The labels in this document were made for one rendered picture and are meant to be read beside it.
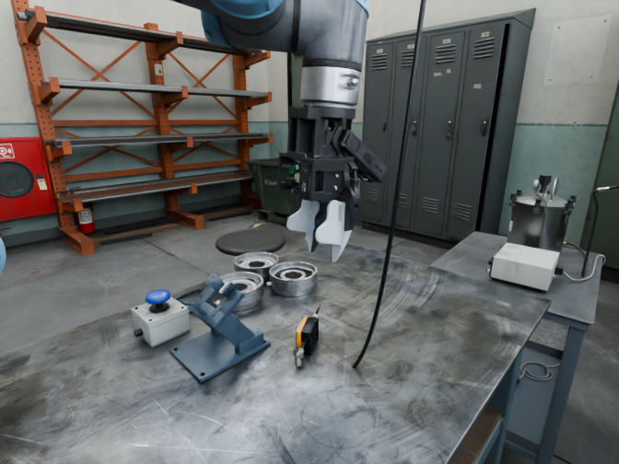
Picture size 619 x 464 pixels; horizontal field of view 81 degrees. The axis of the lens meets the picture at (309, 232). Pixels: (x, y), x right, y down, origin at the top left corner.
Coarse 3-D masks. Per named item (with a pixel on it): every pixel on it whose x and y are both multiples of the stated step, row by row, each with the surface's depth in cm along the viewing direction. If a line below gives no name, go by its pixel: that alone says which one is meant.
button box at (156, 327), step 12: (168, 300) 65; (132, 312) 62; (144, 312) 61; (156, 312) 61; (168, 312) 61; (180, 312) 62; (144, 324) 59; (156, 324) 59; (168, 324) 60; (180, 324) 62; (144, 336) 61; (156, 336) 59; (168, 336) 61
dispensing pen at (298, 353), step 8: (320, 304) 68; (312, 320) 59; (304, 328) 57; (312, 328) 57; (304, 336) 56; (312, 336) 57; (304, 344) 56; (312, 344) 57; (296, 352) 54; (304, 352) 57; (296, 360) 54
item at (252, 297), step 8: (240, 272) 78; (248, 272) 78; (224, 280) 77; (232, 280) 77; (248, 280) 77; (256, 280) 77; (240, 288) 76; (248, 288) 73; (256, 288) 71; (216, 296) 70; (224, 296) 69; (248, 296) 70; (256, 296) 71; (240, 304) 69; (248, 304) 71; (256, 304) 72
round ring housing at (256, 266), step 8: (240, 256) 88; (248, 256) 89; (256, 256) 90; (264, 256) 90; (272, 256) 89; (248, 264) 85; (256, 264) 88; (264, 264) 86; (272, 264) 82; (256, 272) 80; (264, 272) 81; (264, 280) 82
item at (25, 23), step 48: (192, 48) 399; (240, 48) 398; (48, 96) 296; (240, 96) 433; (48, 144) 321; (96, 144) 319; (192, 144) 374; (240, 144) 484; (96, 192) 339; (144, 192) 353; (192, 192) 387; (240, 192) 510
